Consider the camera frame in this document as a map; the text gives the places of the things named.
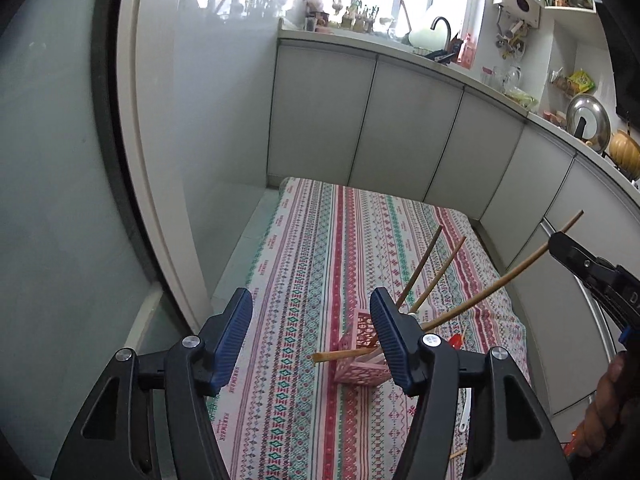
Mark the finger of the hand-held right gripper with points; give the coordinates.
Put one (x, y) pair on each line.
(575, 257)

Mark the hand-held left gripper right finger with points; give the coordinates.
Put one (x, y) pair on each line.
(390, 340)

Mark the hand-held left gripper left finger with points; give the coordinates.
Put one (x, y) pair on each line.
(235, 335)

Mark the pink perforated utensil basket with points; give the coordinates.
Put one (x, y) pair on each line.
(357, 375)

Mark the person's right hand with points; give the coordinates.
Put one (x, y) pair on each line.
(607, 410)

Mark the striped patterned tablecloth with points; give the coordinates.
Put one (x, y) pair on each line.
(310, 270)

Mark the brown clay pot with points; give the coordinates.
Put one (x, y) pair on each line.
(627, 152)

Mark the steel pot lid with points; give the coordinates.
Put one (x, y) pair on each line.
(590, 120)

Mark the yellow snack packet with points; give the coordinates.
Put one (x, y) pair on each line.
(580, 81)

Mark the clear glass jar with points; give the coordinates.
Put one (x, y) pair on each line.
(512, 77)

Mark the white kitchen countertop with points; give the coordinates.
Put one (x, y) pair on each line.
(480, 85)

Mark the white kitchen cabinets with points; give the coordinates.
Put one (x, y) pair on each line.
(400, 120)

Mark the frosted glass sliding door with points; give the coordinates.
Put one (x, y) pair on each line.
(60, 185)

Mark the pink bottle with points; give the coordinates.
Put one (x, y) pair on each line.
(466, 51)

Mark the black dish stand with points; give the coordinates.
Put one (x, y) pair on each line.
(441, 56)

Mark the black range hood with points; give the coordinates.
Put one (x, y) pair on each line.
(622, 20)

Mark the dark kitchen faucet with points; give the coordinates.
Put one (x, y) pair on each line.
(442, 35)

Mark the white water heater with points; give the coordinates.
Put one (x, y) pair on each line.
(517, 2)

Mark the pale green bowl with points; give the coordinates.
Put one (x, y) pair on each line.
(425, 39)

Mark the row of small figurines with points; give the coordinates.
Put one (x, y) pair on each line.
(356, 16)

